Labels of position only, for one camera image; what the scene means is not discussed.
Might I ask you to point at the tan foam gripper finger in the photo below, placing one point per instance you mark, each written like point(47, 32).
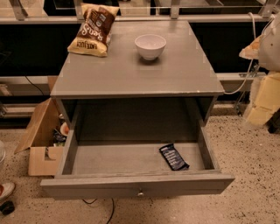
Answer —
point(251, 52)

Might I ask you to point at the dark blue rxbar wrapper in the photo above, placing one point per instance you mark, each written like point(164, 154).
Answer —
point(173, 158)

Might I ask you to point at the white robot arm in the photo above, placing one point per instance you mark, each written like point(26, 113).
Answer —
point(266, 47)

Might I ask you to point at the grey open drawer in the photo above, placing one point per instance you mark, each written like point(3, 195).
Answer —
point(113, 150)

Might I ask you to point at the white ceramic bowl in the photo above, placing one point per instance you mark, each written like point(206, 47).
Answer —
point(150, 46)

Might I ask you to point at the grey wooden cabinet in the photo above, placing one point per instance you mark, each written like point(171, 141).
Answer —
point(182, 71)

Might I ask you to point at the brown yellow chip bag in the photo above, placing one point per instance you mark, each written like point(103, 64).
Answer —
point(93, 36)

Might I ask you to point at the items inside cardboard box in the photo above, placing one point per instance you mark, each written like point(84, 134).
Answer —
point(60, 133)

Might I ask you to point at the open cardboard box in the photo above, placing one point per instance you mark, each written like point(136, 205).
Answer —
point(44, 157)

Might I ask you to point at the white shoe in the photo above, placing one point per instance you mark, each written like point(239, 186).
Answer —
point(6, 189)

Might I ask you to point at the black round floor object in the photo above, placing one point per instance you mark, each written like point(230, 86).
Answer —
point(7, 207)

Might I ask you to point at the metal railing frame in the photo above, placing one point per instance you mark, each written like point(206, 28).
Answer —
point(194, 11)

